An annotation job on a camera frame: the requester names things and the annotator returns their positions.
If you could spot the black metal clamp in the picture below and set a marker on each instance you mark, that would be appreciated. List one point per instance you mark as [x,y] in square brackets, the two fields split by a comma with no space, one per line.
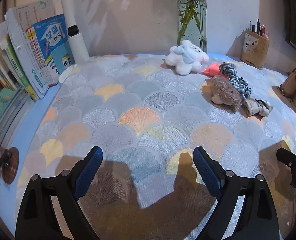
[1,163]

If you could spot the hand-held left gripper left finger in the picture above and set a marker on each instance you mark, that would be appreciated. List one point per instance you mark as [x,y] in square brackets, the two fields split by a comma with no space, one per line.
[88,172]

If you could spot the glass vase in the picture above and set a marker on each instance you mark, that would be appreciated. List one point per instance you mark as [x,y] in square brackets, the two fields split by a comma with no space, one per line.
[193,17]

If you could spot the white lamp pole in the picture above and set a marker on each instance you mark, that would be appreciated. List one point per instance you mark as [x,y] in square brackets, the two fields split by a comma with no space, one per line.
[75,40]

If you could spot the fan-patterned pastel mat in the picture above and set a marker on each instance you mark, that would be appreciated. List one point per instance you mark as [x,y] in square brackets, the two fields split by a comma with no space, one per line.
[143,110]

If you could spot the round wooden coaster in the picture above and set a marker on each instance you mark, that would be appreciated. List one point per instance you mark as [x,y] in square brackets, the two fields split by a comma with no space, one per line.
[13,170]

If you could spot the checked fabric scrunchie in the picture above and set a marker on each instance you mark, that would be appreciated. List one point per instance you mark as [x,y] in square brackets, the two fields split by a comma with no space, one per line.
[234,77]

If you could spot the black pen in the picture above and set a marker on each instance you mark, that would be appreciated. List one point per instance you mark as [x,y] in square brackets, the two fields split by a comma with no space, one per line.
[258,26]

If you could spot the beige socks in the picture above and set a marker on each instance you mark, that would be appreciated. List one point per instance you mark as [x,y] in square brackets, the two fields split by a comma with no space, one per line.
[256,107]

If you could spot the coral red cloth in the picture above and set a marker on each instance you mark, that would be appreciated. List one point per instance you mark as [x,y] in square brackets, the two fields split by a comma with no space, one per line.
[210,70]

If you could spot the small brown handbag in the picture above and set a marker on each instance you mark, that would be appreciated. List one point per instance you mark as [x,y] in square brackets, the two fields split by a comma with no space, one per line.
[291,82]

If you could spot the stack of flat books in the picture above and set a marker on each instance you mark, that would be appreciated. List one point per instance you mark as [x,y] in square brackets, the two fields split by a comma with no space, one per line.
[8,112]

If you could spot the row of upright books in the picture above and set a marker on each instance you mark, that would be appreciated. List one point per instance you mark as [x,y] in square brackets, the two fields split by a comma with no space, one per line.
[38,52]

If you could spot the green plant stems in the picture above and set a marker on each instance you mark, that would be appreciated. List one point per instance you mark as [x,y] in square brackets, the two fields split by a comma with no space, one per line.
[188,5]

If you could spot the white plush toy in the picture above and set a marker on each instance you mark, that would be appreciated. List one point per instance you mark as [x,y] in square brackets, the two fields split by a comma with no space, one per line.
[185,65]

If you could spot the red pen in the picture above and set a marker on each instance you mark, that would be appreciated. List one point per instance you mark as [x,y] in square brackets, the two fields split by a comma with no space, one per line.
[263,31]

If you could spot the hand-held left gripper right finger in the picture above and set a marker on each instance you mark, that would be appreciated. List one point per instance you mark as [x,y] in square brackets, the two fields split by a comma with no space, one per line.
[208,172]

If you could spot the brown fuzzy plush toy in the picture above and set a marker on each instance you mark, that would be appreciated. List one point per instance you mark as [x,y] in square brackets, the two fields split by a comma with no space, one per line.
[225,92]

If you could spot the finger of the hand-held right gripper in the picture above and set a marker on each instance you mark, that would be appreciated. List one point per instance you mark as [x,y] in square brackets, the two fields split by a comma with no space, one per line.
[286,156]

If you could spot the cardboard pen holder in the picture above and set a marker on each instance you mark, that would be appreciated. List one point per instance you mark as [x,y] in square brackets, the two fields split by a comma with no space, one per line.
[254,50]

